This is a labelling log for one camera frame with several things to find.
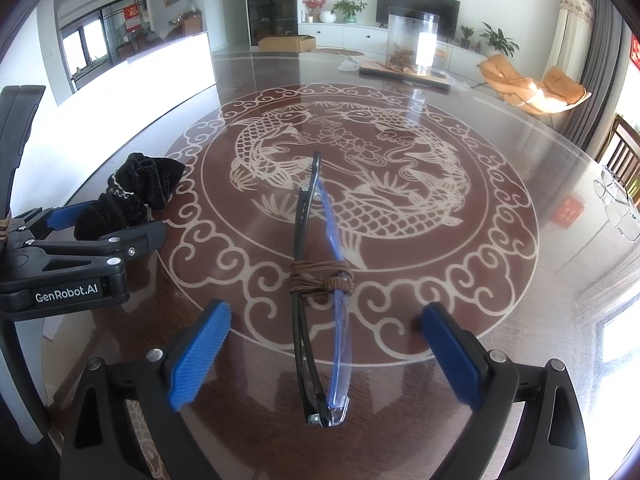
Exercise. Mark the grey curtain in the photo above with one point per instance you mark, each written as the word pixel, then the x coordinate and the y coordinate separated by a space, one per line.
pixel 600 60

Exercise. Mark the small potted plant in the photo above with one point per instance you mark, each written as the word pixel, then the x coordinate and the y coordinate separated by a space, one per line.
pixel 466 36

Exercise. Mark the red flower bouquet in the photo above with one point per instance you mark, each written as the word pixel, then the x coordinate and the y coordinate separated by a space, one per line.
pixel 315 5

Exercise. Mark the cream covered air conditioner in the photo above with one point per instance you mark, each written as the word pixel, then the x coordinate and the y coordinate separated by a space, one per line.
pixel 570 30

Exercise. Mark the large potted plant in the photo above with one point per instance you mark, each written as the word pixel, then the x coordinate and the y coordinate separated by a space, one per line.
pixel 497 40

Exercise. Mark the wooden dining chair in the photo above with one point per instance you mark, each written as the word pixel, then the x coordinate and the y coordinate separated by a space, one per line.
pixel 187 25

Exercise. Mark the clear jar black lid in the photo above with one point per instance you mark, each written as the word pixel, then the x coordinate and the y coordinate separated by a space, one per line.
pixel 412 40

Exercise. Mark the black television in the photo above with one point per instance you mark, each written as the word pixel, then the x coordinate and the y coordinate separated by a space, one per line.
pixel 450 10

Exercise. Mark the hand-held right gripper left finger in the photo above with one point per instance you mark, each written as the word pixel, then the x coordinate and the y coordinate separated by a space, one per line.
pixel 200 350

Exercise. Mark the brown cardboard box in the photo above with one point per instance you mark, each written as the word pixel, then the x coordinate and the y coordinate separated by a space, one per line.
pixel 286 43

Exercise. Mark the wooden board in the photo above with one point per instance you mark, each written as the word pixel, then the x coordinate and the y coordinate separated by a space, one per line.
pixel 400 79

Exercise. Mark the round beige stool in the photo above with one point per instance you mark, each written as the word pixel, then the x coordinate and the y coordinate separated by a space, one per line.
pixel 340 52

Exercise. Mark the red door poster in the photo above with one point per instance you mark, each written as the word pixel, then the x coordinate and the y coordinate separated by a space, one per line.
pixel 132 19

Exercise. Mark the window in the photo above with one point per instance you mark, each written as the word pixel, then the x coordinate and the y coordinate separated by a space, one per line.
pixel 82 47

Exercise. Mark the white round vase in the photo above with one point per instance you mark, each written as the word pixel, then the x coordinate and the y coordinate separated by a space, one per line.
pixel 328 16

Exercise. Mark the wooden slatted chair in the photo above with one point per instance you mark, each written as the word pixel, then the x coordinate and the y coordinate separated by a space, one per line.
pixel 622 155

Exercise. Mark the dark display cabinet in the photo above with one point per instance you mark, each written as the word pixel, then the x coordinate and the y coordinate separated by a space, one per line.
pixel 270 5

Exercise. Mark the clear glassware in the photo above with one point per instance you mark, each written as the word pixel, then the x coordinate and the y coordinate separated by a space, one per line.
pixel 617 202

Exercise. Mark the orange lounge chair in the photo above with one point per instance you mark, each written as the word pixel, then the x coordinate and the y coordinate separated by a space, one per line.
pixel 557 92
pixel 505 80

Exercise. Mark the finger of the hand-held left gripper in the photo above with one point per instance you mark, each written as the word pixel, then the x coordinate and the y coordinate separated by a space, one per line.
pixel 65 215
pixel 125 242

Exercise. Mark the white television cabinet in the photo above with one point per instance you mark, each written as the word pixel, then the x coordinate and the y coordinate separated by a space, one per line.
pixel 360 37

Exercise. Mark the red wall decoration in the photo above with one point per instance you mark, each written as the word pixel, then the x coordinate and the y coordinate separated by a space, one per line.
pixel 635 50

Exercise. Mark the white divider board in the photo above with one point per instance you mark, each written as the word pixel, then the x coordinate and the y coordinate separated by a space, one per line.
pixel 150 60

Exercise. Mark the leafy green potted plant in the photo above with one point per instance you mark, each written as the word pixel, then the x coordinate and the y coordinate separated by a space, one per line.
pixel 350 9

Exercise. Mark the clear plastic bag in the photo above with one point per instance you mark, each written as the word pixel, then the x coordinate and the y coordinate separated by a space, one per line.
pixel 355 64

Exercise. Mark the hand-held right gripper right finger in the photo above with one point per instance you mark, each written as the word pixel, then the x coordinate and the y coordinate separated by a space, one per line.
pixel 450 350

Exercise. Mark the black velvet pouch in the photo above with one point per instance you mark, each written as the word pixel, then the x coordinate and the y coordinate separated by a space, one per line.
pixel 145 180

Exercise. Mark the black frame eyeglasses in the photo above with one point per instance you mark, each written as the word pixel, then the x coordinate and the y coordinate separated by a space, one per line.
pixel 342 350

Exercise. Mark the brown patterned desktop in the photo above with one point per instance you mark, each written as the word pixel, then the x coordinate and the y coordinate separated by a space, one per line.
pixel 425 210

